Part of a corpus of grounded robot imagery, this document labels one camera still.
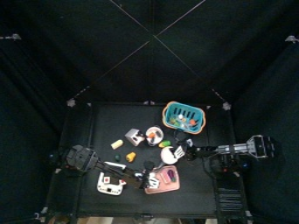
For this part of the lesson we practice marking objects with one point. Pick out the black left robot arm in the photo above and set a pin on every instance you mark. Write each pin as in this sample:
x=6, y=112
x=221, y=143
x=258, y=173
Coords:
x=82, y=159

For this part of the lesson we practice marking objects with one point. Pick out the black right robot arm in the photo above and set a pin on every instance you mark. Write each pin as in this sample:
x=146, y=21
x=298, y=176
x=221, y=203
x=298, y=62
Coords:
x=238, y=148

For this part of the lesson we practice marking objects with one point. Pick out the white toy spatula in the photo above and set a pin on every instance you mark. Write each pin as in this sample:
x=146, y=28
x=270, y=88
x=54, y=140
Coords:
x=179, y=151

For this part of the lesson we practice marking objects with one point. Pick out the pink cutting board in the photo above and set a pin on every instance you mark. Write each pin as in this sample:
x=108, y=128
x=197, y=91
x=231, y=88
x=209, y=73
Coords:
x=166, y=181

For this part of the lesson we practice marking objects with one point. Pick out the white toy plate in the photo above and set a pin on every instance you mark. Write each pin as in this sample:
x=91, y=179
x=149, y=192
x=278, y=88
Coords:
x=167, y=156

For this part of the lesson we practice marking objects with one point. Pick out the purple toy eggplant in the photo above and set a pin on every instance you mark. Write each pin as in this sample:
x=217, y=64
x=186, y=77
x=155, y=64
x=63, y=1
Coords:
x=171, y=176

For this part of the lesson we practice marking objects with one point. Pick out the yellow green toy pear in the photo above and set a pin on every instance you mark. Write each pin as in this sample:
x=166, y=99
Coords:
x=165, y=143

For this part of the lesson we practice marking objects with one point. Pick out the orange toy pepper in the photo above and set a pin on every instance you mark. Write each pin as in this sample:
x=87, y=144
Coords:
x=131, y=157

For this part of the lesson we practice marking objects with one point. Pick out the orange toy fruit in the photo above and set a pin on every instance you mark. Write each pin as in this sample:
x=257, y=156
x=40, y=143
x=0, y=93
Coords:
x=193, y=122

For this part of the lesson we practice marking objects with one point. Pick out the small dark green toy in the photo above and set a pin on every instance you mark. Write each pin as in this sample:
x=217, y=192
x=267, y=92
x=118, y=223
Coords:
x=116, y=157

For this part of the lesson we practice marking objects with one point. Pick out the silver toy pan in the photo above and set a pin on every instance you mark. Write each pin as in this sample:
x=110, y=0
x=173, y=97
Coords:
x=155, y=134

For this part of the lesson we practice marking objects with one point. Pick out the orange toy carrot piece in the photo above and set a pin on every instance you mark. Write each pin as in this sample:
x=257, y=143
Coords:
x=151, y=135

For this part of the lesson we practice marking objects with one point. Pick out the green toy vegetable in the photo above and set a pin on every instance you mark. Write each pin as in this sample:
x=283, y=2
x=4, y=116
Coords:
x=173, y=120

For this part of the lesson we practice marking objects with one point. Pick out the teal basket orange rim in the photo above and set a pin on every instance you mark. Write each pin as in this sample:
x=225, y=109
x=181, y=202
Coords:
x=185, y=117

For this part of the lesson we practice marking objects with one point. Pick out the white toy egg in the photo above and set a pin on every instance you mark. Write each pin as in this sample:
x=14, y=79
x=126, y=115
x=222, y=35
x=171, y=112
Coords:
x=181, y=117

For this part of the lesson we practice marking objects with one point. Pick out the pale yellow toy butter block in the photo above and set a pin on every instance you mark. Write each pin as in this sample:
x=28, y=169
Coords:
x=116, y=144

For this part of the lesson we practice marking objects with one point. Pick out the black sheet white text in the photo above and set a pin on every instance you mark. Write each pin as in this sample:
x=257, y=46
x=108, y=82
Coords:
x=230, y=199

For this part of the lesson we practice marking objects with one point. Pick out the grey frame corner bracket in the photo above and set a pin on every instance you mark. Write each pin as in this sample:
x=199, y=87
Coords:
x=291, y=38
x=15, y=37
x=71, y=102
x=226, y=105

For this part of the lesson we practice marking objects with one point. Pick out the grey frame clamp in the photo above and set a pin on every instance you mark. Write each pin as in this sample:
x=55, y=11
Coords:
x=149, y=102

